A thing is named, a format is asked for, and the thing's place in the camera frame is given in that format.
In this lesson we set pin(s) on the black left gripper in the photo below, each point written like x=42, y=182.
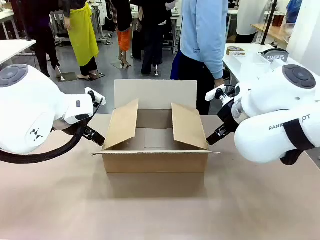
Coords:
x=86, y=130

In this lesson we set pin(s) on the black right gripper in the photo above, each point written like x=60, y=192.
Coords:
x=227, y=115

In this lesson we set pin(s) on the brown cardboard box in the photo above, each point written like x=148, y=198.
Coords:
x=155, y=162

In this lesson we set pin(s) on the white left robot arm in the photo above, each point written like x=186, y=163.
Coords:
x=30, y=112

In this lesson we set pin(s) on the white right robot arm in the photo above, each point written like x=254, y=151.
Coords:
x=262, y=140

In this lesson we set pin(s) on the person's left forearm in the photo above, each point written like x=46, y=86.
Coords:
x=215, y=62

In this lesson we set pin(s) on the person's left hand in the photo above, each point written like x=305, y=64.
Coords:
x=220, y=82

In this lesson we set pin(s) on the clear plastic container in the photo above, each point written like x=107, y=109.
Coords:
x=250, y=62

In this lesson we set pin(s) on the long white side table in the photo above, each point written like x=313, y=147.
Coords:
x=252, y=48

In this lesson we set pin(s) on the grey Campus bag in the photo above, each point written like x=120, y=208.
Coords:
x=275, y=57

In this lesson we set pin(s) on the mannequin with yellow apron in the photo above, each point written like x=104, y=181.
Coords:
x=82, y=37

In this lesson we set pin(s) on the mannequin with orange skirt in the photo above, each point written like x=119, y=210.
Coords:
x=124, y=37

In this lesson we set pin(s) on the person in light blue sweater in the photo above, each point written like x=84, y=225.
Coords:
x=197, y=30

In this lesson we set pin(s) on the mannequin in dark purple clothes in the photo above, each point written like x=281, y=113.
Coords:
x=42, y=37

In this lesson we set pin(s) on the mannequin in black clothes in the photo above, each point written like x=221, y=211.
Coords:
x=152, y=37

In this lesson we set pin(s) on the wooden work table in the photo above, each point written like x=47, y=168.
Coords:
x=275, y=33

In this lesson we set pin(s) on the small white table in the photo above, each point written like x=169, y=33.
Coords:
x=12, y=48

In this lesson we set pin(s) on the person in white shirt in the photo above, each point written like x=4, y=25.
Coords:
x=250, y=17

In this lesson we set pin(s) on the black tripod pole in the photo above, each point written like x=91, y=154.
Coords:
x=269, y=22

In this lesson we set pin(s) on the brown jars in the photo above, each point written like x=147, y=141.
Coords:
x=278, y=20

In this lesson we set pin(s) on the person in blue jacket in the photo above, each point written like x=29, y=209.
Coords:
x=293, y=10

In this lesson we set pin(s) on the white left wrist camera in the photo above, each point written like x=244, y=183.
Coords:
x=98, y=98

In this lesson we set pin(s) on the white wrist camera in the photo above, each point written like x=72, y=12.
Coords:
x=98, y=98
x=215, y=93

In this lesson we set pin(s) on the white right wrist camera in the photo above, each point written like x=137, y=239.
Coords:
x=215, y=93

